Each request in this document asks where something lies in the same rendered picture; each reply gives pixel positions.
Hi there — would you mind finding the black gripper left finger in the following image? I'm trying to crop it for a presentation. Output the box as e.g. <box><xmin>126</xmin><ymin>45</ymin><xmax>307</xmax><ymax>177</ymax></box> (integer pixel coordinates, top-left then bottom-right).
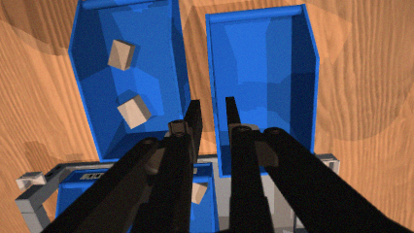
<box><xmin>40</xmin><ymin>99</ymin><xmax>203</xmax><ymax>233</ymax></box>

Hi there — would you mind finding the grey metal shelf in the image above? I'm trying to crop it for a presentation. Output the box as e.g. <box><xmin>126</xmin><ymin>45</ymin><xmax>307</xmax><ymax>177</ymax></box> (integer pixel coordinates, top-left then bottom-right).
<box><xmin>15</xmin><ymin>152</ymin><xmax>340</xmax><ymax>233</ymax></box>

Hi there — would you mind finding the brown block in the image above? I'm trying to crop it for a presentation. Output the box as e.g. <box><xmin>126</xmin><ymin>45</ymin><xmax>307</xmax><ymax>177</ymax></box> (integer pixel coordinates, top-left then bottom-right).
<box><xmin>117</xmin><ymin>94</ymin><xmax>152</xmax><ymax>128</ymax></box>

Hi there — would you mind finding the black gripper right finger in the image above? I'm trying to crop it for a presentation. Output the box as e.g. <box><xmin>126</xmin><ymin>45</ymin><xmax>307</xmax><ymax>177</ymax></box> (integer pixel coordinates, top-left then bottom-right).
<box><xmin>225</xmin><ymin>96</ymin><xmax>414</xmax><ymax>233</ymax></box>

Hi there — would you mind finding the blue bin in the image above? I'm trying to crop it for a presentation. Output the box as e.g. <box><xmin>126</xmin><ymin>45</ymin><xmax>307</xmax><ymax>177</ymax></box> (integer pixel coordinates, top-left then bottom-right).
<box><xmin>55</xmin><ymin>168</ymin><xmax>109</xmax><ymax>218</ymax></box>
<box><xmin>190</xmin><ymin>162</ymin><xmax>220</xmax><ymax>233</ymax></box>
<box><xmin>68</xmin><ymin>0</ymin><xmax>191</xmax><ymax>162</ymax></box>
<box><xmin>206</xmin><ymin>5</ymin><xmax>320</xmax><ymax>178</ymax></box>

